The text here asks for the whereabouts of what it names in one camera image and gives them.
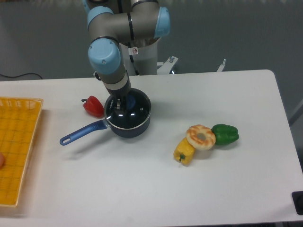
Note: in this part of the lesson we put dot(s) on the yellow toy bell pepper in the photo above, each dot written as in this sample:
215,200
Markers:
184,152

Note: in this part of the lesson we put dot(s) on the yellow woven basket tray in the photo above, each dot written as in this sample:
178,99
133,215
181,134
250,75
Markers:
19,117

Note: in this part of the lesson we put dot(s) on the green toy bell pepper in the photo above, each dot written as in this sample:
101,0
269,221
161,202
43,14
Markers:
225,134

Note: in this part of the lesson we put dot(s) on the grilled pineapple ring toy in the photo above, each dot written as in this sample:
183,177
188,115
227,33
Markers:
200,137

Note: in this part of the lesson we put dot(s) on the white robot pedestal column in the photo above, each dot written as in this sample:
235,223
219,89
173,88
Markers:
140,57

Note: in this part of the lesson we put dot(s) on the white metal base frame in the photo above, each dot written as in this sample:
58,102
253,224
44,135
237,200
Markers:
168,66

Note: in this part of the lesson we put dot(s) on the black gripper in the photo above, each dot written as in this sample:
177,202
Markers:
118,85

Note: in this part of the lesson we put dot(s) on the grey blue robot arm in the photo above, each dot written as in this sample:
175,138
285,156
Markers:
123,41

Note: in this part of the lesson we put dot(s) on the black clamp table corner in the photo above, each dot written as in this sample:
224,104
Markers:
298,201

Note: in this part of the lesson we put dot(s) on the glass lid blue knob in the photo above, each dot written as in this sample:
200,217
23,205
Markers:
138,111

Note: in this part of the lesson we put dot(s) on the blue saucepan with handle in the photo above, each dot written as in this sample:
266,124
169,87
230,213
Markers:
102,125

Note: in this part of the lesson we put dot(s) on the red toy bell pepper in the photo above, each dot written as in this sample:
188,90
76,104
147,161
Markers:
93,107

